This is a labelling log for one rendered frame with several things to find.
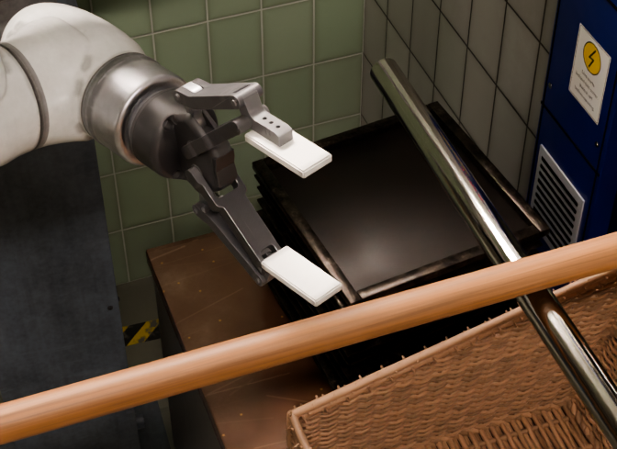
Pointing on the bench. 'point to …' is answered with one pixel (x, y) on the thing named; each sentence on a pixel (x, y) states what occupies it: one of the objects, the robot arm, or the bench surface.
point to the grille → (556, 202)
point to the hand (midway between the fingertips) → (314, 227)
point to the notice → (589, 73)
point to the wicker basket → (472, 388)
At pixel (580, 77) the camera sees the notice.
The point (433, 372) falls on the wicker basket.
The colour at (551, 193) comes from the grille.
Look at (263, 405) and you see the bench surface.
